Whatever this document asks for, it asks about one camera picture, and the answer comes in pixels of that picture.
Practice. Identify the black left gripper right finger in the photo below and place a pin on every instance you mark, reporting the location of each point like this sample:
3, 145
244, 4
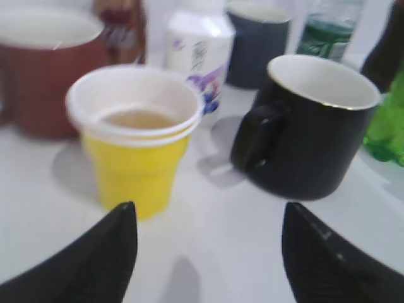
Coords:
322, 266

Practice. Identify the yellow paper cup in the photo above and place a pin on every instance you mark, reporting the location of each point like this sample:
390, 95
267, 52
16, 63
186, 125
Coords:
137, 165

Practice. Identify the clear water bottle green label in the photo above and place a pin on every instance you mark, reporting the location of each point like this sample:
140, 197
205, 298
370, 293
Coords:
329, 28

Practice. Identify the brown drink bottle white cap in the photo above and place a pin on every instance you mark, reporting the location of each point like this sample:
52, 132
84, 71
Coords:
125, 29

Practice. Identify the cola bottle red label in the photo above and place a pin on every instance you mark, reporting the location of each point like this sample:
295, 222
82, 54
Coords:
383, 62

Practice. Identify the dark grey mug rear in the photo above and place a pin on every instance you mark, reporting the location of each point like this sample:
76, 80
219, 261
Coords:
261, 34

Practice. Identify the brown ceramic mug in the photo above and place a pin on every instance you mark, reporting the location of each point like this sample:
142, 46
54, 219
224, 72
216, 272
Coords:
44, 50

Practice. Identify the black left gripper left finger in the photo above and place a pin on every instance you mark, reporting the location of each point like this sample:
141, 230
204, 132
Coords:
96, 267

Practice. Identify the green Sprite bottle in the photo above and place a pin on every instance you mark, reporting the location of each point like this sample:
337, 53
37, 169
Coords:
384, 139

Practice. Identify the white blueberry yogurt carton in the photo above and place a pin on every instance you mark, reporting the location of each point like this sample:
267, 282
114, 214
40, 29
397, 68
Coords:
198, 47

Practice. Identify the black mug front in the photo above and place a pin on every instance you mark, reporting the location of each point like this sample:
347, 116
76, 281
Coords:
305, 126

